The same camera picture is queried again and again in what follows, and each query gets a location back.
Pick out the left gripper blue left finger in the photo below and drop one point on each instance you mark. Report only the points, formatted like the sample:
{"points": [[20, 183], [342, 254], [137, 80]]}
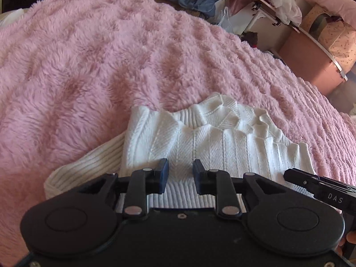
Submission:
{"points": [[144, 182]]}

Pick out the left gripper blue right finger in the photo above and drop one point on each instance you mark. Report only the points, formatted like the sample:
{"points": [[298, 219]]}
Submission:
{"points": [[219, 184]]}

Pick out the white cable-knit sweater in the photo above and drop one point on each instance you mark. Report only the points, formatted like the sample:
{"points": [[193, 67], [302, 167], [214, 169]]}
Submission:
{"points": [[220, 132]]}

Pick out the person's right hand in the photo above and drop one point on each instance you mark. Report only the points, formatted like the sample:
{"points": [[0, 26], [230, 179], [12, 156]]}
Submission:
{"points": [[346, 246]]}

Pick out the pink fluffy bed blanket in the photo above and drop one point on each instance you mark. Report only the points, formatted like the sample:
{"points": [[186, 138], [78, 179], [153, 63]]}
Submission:
{"points": [[71, 70]]}

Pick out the pink plastic storage bin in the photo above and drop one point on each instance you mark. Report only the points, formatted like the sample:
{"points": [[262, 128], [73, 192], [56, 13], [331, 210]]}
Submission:
{"points": [[307, 61]]}

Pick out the beige patterned storage bag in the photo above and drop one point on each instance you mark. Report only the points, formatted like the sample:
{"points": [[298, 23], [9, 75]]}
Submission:
{"points": [[335, 35]]}

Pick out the white plastic bag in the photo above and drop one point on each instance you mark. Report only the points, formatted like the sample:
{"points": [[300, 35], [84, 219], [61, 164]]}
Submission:
{"points": [[224, 21]]}

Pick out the white folding side table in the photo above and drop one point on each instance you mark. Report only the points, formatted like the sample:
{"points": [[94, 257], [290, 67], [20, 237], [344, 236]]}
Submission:
{"points": [[257, 24]]}

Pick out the pink padded quilt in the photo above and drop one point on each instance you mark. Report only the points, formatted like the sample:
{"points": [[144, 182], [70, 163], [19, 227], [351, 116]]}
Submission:
{"points": [[343, 8]]}

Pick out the white garment on bed edge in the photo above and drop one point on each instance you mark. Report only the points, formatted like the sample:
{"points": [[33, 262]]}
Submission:
{"points": [[10, 17]]}

